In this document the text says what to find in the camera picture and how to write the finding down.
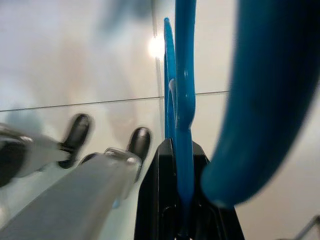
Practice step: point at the silver robot leg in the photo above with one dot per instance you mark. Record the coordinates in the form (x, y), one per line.
(62, 200)
(42, 150)

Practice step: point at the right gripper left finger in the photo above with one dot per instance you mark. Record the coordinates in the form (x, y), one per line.
(157, 195)

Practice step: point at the blue plastic hanger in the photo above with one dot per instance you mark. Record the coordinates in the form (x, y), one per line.
(185, 75)

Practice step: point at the silver robot left leg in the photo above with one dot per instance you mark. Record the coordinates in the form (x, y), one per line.
(42, 150)

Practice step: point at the silver robot right leg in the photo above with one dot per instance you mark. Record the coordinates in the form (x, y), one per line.
(62, 200)

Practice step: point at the black robot right foot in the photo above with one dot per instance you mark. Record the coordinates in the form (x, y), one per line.
(140, 142)

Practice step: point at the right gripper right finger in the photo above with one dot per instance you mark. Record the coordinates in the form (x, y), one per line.
(215, 222)

